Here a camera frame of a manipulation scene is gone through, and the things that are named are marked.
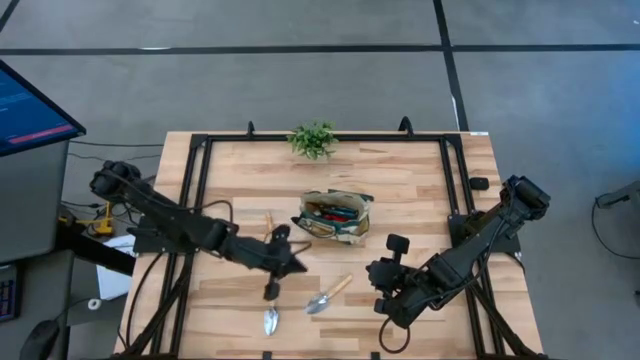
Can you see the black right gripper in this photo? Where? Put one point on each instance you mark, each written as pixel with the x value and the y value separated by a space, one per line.
pixel 415 295

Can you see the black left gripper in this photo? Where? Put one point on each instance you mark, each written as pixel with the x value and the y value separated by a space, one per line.
pixel 260 252

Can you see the beige and green gardening bag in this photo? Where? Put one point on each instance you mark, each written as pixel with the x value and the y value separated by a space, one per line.
pixel 357 227

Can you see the red and black garden glove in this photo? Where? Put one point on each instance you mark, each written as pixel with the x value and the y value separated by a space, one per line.
pixel 337 218

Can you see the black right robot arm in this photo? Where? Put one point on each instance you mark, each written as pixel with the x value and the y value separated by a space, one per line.
pixel 480 245

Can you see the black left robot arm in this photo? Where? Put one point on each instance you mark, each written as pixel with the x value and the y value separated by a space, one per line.
pixel 165 215

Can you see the green artificial plant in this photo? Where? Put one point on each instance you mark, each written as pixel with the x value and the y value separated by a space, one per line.
pixel 312 140

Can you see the black rounded puck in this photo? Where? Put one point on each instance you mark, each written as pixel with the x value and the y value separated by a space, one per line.
pixel 479 183

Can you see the white label sticker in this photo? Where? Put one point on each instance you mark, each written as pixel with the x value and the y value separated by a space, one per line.
pixel 479 133

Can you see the white paper sheet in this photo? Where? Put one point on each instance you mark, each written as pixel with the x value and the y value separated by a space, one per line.
pixel 112 280

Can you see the black desk leg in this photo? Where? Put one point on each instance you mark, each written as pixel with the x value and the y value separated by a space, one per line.
pixel 100 255

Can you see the white tape roll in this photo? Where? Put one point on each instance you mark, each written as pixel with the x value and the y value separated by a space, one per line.
pixel 89 303

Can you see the black office chair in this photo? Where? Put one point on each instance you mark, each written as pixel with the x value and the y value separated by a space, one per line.
pixel 42 342

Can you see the dark keyboard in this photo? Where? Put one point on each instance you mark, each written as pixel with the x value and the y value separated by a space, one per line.
pixel 7 295

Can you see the blue screen monitor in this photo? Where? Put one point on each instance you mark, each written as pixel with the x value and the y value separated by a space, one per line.
pixel 30 115

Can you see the black frame clip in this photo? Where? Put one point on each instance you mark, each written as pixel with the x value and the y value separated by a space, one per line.
pixel 375 356
pixel 267 356

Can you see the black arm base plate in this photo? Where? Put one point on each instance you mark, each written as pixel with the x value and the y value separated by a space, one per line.
pixel 150 246
pixel 505 245

